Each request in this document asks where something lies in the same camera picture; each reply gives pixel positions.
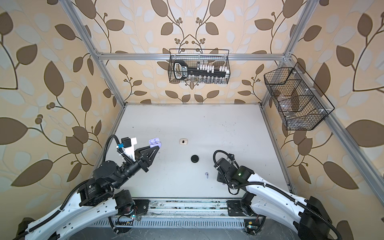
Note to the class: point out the black wire basket wall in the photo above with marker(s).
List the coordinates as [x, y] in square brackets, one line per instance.
[216, 57]
[301, 105]

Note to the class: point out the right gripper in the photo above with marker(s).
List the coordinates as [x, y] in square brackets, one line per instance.
[219, 178]

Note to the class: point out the black round charging case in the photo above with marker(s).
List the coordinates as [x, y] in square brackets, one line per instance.
[194, 158]

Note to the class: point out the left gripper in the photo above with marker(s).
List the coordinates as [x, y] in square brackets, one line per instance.
[141, 157]

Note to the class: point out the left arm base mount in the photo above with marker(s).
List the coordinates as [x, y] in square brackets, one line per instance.
[124, 221]

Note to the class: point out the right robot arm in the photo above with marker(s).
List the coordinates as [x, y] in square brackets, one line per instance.
[306, 217]

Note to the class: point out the black tool with white parts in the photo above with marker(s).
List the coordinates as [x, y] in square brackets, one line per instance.
[183, 71]

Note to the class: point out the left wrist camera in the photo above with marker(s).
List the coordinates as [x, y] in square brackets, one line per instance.
[127, 148]

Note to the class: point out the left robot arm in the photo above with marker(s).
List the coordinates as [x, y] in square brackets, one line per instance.
[95, 199]

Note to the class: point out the black wire basket back wall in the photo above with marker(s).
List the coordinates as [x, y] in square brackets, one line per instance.
[216, 57]

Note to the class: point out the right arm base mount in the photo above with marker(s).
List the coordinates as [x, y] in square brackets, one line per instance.
[253, 222]

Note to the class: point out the cream earbud charging case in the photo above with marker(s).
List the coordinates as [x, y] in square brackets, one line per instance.
[183, 141]

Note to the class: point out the purple round charging case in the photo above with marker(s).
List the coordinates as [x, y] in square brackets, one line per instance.
[155, 143]

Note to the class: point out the black wire basket right wall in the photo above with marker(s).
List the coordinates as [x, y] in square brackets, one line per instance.
[301, 105]

